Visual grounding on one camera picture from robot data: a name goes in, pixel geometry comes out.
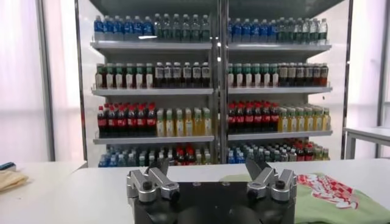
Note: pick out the silver shelf board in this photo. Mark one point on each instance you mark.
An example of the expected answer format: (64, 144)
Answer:
(152, 45)
(280, 134)
(152, 139)
(280, 47)
(280, 90)
(152, 91)

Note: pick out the green cap tea bottle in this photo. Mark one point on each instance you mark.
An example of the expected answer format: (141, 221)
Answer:
(274, 79)
(231, 79)
(99, 80)
(238, 79)
(256, 79)
(265, 79)
(149, 80)
(119, 80)
(139, 80)
(109, 80)
(247, 79)
(129, 80)

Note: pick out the tan label dark bottle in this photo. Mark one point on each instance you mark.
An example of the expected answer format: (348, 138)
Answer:
(283, 72)
(316, 72)
(324, 72)
(308, 72)
(292, 72)
(300, 72)

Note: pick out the navy white striped object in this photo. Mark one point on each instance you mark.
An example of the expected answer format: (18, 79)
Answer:
(7, 166)

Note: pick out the light green t-shirt red print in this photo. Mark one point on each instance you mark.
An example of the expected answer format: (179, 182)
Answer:
(323, 210)

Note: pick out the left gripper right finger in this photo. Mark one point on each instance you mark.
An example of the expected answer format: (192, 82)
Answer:
(268, 182)

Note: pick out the pale yellow garment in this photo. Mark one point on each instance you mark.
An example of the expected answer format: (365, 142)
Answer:
(12, 181)

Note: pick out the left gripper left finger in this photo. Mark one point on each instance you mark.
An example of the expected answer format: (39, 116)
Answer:
(152, 185)

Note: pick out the metal drink shelf rack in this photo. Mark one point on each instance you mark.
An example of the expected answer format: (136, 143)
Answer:
(214, 106)
(224, 106)

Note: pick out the white cap dark tea bottle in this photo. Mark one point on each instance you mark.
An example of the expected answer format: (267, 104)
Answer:
(292, 153)
(275, 153)
(140, 158)
(267, 153)
(159, 153)
(284, 153)
(170, 156)
(150, 155)

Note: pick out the white side table right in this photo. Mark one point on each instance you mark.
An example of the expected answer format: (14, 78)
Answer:
(350, 146)

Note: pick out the white cap dark label bottle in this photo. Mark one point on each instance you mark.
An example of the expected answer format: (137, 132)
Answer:
(186, 73)
(177, 73)
(196, 73)
(159, 73)
(168, 73)
(205, 73)

